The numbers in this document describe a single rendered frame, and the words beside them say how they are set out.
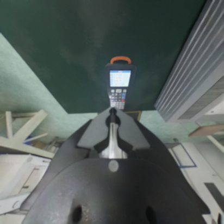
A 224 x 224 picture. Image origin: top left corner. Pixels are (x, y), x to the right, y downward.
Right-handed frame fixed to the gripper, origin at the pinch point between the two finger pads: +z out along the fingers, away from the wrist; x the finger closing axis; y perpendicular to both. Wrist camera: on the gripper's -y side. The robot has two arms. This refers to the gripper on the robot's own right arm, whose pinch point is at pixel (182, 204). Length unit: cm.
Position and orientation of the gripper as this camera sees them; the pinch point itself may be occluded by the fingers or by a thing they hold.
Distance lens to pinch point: 45.5
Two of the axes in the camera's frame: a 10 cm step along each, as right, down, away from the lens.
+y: 5.9, 1.9, 7.8
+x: 7.8, -3.9, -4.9
